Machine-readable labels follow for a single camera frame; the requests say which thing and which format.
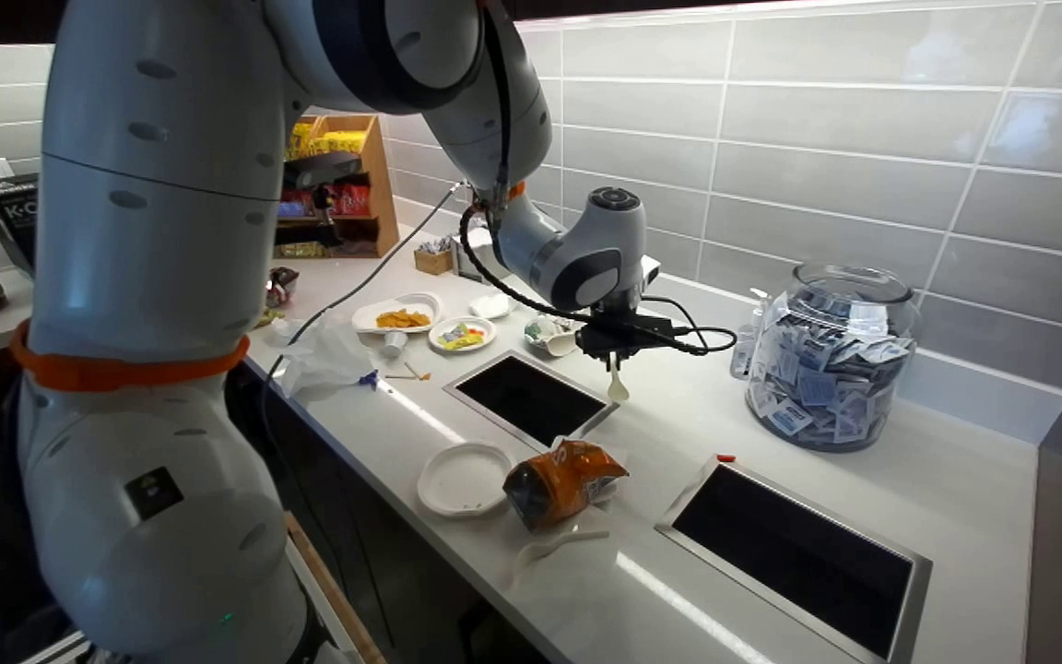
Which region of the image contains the glass jar of packets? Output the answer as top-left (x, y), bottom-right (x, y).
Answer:
top-left (745, 257), bottom-right (922, 453)

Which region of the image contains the small brown box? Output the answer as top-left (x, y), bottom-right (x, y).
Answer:
top-left (414, 241), bottom-right (456, 278)

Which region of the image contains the colourful snack wrapper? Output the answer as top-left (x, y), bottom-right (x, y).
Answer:
top-left (251, 265), bottom-right (301, 329)

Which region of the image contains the dark base cabinet front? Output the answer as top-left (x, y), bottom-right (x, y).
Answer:
top-left (221, 362), bottom-right (559, 664)

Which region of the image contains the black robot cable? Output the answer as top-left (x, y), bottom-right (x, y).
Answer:
top-left (455, 199), bottom-right (740, 362)

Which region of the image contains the small plate with yellow food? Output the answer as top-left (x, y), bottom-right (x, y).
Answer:
top-left (428, 313), bottom-right (497, 359)

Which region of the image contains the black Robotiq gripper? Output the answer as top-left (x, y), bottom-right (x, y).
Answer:
top-left (572, 297), bottom-right (681, 372)

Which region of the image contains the black countertop appliance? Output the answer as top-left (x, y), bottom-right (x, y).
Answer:
top-left (0, 174), bottom-right (43, 271)

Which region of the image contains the empty white paper plate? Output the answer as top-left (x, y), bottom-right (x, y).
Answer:
top-left (414, 439), bottom-right (519, 525)

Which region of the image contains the white plastic utensil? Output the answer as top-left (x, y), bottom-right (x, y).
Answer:
top-left (509, 525), bottom-right (616, 583)

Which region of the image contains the white plate with orange snacks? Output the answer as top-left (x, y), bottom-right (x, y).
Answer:
top-left (346, 295), bottom-right (438, 339)

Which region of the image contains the wooden robot cart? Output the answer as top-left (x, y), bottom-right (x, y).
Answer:
top-left (278, 508), bottom-right (387, 664)

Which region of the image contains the small white dish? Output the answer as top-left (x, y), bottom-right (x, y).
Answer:
top-left (470, 292), bottom-right (515, 324)

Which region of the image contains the wooden condiment rack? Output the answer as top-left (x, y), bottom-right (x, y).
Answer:
top-left (271, 109), bottom-right (403, 257)

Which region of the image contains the orange snack bag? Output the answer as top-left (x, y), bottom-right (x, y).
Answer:
top-left (502, 434), bottom-right (636, 535)

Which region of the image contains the clear plastic bag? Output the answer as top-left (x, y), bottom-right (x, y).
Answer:
top-left (266, 311), bottom-right (381, 402)

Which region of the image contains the thin grey cable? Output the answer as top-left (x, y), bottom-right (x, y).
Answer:
top-left (287, 180), bottom-right (470, 345)

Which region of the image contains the right patterned snack bag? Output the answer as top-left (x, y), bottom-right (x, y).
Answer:
top-left (523, 313), bottom-right (583, 362)

